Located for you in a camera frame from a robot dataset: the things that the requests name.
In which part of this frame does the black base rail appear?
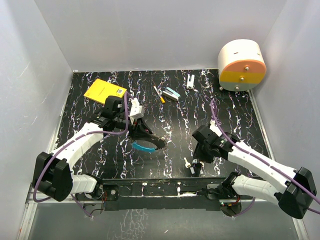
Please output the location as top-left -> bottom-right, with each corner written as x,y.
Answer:
75,177 -> 250,212

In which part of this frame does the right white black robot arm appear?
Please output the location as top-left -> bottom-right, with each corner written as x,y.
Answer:
192,121 -> 317,219

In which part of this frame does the white orange yellow drum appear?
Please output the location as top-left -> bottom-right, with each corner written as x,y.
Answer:
217,39 -> 267,92

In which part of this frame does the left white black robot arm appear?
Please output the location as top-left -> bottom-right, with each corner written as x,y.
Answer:
32,93 -> 165,203

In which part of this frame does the white plastic clip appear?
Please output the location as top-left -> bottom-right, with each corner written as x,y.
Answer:
186,74 -> 195,90

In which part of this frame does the white tagged key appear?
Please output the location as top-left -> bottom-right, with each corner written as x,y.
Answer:
183,157 -> 195,175

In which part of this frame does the metal key organizer with rings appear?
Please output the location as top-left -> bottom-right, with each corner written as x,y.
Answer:
131,134 -> 167,152

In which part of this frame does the blue organizer handle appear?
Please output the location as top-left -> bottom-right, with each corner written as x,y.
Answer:
131,141 -> 156,153

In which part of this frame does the yellow notepad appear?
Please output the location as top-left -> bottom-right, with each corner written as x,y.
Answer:
83,78 -> 127,104

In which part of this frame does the teal white stapler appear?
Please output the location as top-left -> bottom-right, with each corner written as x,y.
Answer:
162,87 -> 181,102

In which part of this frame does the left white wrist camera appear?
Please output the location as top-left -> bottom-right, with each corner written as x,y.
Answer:
129,97 -> 145,125

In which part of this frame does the white orange pen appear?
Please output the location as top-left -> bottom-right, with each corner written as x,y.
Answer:
153,85 -> 166,104

